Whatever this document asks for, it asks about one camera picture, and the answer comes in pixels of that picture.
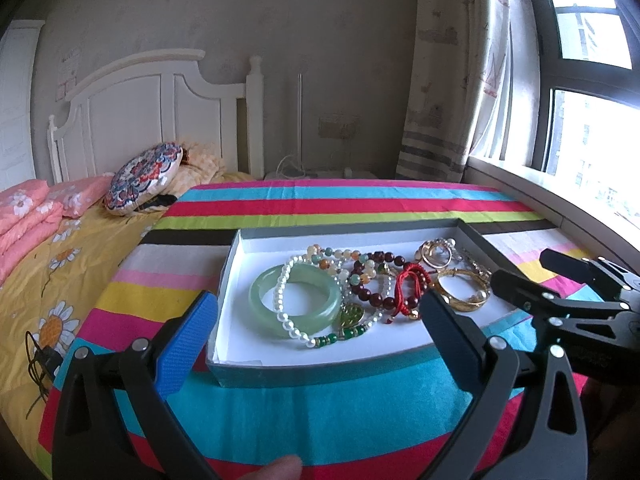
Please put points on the rose gold ring ornament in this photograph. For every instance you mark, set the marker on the rose gold ring ornament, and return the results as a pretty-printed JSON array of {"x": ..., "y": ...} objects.
[{"x": 437, "y": 253}]

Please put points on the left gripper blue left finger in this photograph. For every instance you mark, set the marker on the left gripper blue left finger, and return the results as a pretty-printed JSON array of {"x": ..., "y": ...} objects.
[{"x": 179, "y": 342}]

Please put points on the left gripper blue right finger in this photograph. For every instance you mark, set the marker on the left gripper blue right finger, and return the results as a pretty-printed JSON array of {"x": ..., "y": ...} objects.
[{"x": 454, "y": 337}]

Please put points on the pink folded quilt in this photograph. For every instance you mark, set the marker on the pink folded quilt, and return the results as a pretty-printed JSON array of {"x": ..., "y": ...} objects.
[{"x": 32, "y": 211}]

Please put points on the white wardrobe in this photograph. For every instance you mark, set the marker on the white wardrobe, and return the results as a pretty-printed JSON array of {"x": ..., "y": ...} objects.
[{"x": 18, "y": 51}]

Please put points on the round patterned cushion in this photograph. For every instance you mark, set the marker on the round patterned cushion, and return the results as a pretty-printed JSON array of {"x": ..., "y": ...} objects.
[{"x": 143, "y": 178}]

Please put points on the yellow daisy bed sheet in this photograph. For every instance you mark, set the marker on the yellow daisy bed sheet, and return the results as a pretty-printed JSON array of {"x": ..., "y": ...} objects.
[{"x": 107, "y": 280}]

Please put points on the white pearl bracelet green beads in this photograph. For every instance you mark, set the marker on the white pearl bracelet green beads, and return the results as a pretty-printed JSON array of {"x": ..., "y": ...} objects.
[{"x": 347, "y": 282}]

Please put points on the white window sill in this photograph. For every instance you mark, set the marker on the white window sill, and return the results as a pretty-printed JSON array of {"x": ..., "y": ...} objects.
[{"x": 594, "y": 226}]

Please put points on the white wooden headboard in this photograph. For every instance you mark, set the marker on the white wooden headboard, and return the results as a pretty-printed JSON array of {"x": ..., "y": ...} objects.
[{"x": 157, "y": 96}]

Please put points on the gold bangle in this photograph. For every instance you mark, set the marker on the gold bangle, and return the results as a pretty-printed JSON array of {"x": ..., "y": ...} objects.
[{"x": 459, "y": 286}]

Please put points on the white shallow jewelry box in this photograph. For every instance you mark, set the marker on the white shallow jewelry box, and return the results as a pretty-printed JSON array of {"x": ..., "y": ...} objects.
[{"x": 238, "y": 355}]

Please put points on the wall power socket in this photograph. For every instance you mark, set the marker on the wall power socket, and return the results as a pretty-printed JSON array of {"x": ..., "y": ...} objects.
[{"x": 338, "y": 127}]

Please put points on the left hand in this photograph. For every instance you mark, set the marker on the left hand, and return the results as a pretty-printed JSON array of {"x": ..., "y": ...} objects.
[{"x": 284, "y": 468}]

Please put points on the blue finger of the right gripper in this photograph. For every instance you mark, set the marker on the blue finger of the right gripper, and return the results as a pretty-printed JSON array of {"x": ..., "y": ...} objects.
[
  {"x": 578, "y": 270},
  {"x": 516, "y": 290}
]

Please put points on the dark framed window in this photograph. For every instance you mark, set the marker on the dark framed window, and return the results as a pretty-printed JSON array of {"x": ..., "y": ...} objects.
[{"x": 588, "y": 125}]

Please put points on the green jade bangle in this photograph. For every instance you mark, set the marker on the green jade bangle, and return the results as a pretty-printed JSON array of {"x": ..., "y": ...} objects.
[{"x": 310, "y": 298}]

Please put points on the beige checked pillow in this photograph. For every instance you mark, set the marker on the beige checked pillow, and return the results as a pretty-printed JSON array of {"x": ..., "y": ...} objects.
[{"x": 199, "y": 165}]

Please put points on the beige patterned curtain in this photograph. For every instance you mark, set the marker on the beige patterned curtain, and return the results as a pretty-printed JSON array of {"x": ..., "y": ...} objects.
[{"x": 474, "y": 88}]

